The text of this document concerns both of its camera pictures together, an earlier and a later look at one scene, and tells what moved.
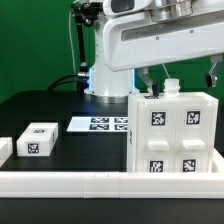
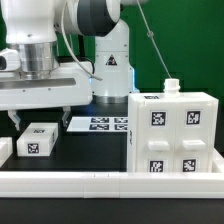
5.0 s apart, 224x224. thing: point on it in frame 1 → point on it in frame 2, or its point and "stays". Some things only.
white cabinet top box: x=37 y=139 stays
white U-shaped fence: x=108 y=185 stays
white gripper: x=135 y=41 → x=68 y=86
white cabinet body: x=171 y=132 stays
